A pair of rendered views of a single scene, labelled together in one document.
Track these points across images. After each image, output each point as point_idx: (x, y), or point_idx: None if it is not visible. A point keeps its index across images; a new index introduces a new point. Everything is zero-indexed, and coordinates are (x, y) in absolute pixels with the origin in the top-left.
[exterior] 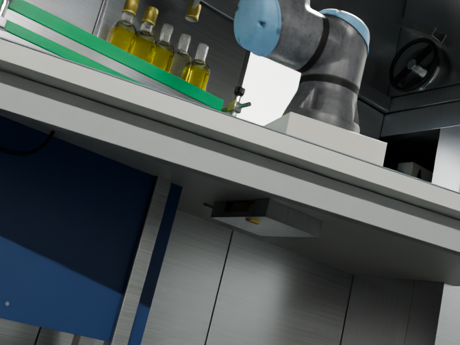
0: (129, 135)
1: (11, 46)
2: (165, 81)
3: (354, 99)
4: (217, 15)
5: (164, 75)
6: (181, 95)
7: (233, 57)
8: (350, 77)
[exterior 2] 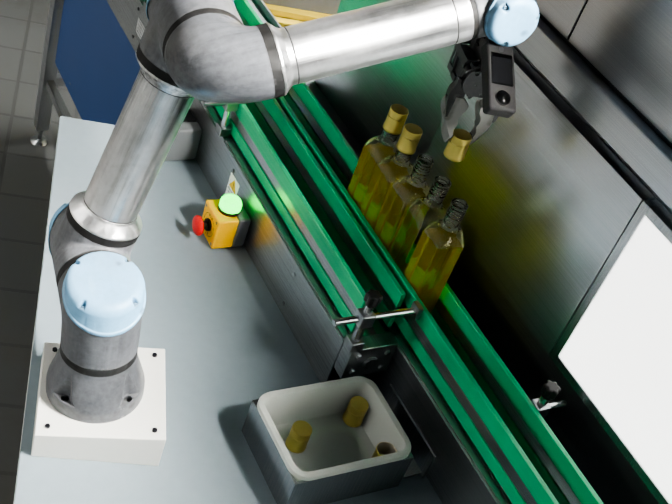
0: None
1: (51, 188)
2: (318, 242)
3: (66, 371)
4: (589, 145)
5: (318, 234)
6: (329, 267)
7: (595, 233)
8: (61, 343)
